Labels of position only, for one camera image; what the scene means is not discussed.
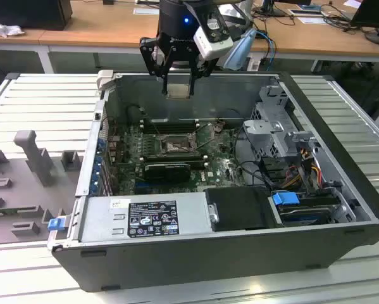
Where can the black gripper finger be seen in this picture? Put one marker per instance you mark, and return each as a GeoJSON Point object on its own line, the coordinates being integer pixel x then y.
{"type": "Point", "coordinates": [205, 68]}
{"type": "Point", "coordinates": [151, 57]}

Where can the silver square CPU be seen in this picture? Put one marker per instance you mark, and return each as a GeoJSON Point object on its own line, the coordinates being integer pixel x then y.
{"type": "Point", "coordinates": [178, 91]}

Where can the black RAM slot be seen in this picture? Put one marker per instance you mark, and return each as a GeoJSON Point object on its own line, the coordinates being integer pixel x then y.
{"type": "Point", "coordinates": [195, 164]}
{"type": "Point", "coordinates": [176, 155]}
{"type": "Point", "coordinates": [183, 122]}
{"type": "Point", "coordinates": [176, 129]}

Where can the CPU socket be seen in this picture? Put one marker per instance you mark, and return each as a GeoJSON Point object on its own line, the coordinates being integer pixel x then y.
{"type": "Point", "coordinates": [176, 145]}

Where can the wooden desk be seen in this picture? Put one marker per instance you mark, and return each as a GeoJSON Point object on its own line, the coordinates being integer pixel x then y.
{"type": "Point", "coordinates": [113, 25]}

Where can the black round board component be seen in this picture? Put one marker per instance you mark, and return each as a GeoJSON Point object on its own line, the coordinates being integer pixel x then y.
{"type": "Point", "coordinates": [133, 114]}

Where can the grey metal drive cage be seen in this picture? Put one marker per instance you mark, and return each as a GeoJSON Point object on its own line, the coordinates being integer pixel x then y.
{"type": "Point", "coordinates": [271, 126]}

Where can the green motherboard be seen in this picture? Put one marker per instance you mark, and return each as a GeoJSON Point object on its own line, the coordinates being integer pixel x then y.
{"type": "Point", "coordinates": [214, 164]}

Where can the black graphics card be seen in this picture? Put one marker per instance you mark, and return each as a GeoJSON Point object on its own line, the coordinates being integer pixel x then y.
{"type": "Point", "coordinates": [167, 172]}

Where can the black computer tower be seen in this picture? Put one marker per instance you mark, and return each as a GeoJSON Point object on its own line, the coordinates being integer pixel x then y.
{"type": "Point", "coordinates": [24, 12]}

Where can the black plastic shroud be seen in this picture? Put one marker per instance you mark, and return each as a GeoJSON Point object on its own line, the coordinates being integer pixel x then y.
{"type": "Point", "coordinates": [239, 209]}

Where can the crumpled white paper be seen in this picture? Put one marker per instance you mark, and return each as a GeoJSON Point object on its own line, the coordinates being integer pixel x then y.
{"type": "Point", "coordinates": [5, 30]}

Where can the hard disk in blue carrier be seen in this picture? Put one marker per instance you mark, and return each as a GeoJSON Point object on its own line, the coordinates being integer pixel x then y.
{"type": "Point", "coordinates": [284, 202]}

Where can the black label sticker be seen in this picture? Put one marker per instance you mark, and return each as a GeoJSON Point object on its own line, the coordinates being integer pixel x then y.
{"type": "Point", "coordinates": [152, 218]}

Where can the grey power supply unit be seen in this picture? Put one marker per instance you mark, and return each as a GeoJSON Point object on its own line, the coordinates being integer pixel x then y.
{"type": "Point", "coordinates": [97, 218]}

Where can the black monitor with stand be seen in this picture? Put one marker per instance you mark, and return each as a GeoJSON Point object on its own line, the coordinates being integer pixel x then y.
{"type": "Point", "coordinates": [372, 12]}

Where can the grey parts rack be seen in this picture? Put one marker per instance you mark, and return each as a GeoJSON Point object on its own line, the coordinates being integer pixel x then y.
{"type": "Point", "coordinates": [18, 190]}

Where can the blue case latch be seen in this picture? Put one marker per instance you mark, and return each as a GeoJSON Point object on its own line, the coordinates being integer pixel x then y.
{"type": "Point", "coordinates": [56, 224]}

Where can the black open PC case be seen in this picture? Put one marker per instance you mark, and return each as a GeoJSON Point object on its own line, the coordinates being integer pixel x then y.
{"type": "Point", "coordinates": [176, 266]}

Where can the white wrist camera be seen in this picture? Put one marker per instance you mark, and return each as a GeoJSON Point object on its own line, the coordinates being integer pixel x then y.
{"type": "Point", "coordinates": [208, 47]}

